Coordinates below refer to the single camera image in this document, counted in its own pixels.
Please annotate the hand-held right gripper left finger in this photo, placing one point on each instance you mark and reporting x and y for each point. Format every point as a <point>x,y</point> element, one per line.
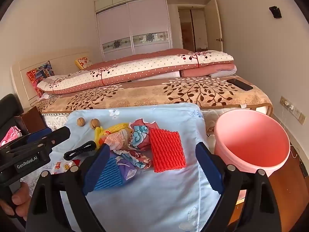
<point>96,174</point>

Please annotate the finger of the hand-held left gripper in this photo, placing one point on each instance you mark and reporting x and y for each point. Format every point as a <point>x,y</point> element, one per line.
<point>59,135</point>
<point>41,132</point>

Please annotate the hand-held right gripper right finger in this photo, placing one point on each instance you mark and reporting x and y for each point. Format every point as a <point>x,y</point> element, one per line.
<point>210,171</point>

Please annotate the blue foam fruit net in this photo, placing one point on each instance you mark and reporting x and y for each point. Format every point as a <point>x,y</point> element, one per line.
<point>111,176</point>

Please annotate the black foam fruit net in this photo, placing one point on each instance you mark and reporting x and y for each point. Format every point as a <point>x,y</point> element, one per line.
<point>79,149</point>

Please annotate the purple face mask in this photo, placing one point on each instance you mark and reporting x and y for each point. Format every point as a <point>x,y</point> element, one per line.
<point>128,171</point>

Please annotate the red yellow candy wrapper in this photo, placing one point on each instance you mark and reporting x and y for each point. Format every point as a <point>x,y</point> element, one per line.
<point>65,167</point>

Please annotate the red foam fruit net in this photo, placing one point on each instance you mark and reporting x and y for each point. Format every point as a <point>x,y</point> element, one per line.
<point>166,149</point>

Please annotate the yellow foam fruit net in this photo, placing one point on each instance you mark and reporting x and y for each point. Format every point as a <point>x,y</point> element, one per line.
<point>115,127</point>

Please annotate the pink plastic bucket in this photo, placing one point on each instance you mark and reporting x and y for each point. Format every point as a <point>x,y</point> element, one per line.
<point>251,140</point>

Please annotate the floral wrapper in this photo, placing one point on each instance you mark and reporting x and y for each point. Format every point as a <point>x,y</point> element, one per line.
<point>142,135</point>

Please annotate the person's left hand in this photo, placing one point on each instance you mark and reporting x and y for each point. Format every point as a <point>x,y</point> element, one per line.
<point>23,203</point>

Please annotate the brown wooden nightstand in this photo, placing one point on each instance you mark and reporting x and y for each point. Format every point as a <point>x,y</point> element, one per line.
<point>30,120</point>

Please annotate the brown walnut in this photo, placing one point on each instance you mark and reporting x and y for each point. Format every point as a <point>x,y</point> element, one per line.
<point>94,123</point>
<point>80,122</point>

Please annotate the pink patterned cloth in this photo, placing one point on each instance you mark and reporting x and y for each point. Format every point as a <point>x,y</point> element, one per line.
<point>9,136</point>

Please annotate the black leather chair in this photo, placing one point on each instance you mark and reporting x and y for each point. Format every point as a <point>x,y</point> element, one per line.
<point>9,108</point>

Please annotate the colourful patterned pillow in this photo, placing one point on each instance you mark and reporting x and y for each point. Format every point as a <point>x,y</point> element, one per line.
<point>41,76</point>

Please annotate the light blue floral cloth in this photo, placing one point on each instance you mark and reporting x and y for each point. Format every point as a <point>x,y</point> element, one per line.
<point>157,198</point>

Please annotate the cream wooden headboard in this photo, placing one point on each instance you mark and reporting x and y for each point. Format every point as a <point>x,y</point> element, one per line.
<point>60,60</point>

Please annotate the yellow patterned pillow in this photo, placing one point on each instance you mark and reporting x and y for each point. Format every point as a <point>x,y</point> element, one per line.
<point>83,62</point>

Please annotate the black smartphone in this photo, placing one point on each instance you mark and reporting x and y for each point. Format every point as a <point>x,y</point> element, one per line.
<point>240,84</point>

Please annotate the black power bank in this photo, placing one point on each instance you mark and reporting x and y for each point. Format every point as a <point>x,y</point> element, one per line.
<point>304,169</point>

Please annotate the brown leaf print blanket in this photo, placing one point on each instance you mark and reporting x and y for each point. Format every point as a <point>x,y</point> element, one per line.
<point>149,94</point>

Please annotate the white folded sheet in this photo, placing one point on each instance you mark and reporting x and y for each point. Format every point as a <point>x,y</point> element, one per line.
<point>227,73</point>

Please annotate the pink folded blanket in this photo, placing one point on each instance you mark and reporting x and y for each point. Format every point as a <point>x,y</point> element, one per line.
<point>207,70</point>

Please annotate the polka dot tree quilt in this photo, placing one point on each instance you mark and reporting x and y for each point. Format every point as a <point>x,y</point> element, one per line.
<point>144,67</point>

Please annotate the white sliding door wardrobe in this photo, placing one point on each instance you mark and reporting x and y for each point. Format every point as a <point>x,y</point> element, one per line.
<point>113,24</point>

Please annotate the hallway closet door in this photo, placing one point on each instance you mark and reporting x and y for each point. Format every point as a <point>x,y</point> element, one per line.
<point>193,29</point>

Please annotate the white room door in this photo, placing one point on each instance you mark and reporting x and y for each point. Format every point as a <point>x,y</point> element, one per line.
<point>213,21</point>

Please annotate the wall socket strip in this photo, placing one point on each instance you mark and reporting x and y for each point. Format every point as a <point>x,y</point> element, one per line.
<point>299,116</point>

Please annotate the black wall bracket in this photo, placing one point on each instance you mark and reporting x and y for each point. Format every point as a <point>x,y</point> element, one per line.
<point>275,12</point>

